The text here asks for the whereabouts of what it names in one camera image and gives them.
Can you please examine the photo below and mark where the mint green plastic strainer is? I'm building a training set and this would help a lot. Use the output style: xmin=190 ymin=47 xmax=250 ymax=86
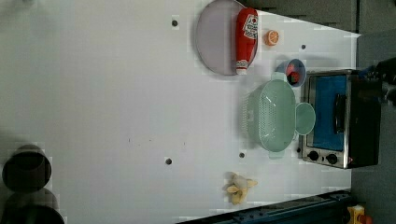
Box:
xmin=243 ymin=72 xmax=296 ymax=160

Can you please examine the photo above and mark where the grey round plate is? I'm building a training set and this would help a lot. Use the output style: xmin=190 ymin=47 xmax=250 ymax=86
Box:
xmin=195 ymin=0 xmax=258 ymax=76

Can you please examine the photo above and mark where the peeled banana toy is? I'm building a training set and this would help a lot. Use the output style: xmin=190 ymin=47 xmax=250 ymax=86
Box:
xmin=223 ymin=172 xmax=258 ymax=205

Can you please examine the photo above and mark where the blue bowl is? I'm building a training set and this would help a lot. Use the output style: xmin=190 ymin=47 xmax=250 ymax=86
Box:
xmin=276 ymin=59 xmax=306 ymax=88

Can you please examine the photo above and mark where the red strawberry toy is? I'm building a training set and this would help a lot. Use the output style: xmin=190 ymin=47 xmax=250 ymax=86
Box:
xmin=286 ymin=63 xmax=295 ymax=76
xmin=288 ymin=72 xmax=300 ymax=85

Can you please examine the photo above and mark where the red ketchup bottle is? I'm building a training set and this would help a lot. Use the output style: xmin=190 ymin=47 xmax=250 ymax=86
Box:
xmin=235 ymin=7 xmax=259 ymax=75

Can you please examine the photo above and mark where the orange slice toy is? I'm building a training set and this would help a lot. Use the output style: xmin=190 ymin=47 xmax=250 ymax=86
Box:
xmin=264 ymin=30 xmax=279 ymax=46

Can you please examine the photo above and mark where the mint green cup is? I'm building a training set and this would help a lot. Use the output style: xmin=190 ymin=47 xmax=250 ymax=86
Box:
xmin=295 ymin=103 xmax=316 ymax=135

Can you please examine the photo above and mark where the black steel toaster oven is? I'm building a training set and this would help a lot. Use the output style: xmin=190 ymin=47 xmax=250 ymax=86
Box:
xmin=301 ymin=70 xmax=382 ymax=169

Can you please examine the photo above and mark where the yellow clamp object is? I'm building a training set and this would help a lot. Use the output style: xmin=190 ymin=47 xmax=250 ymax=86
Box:
xmin=347 ymin=205 xmax=374 ymax=224

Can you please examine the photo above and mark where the dark cylindrical camera mount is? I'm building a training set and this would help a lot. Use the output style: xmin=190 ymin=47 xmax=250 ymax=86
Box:
xmin=1 ymin=145 xmax=66 ymax=224

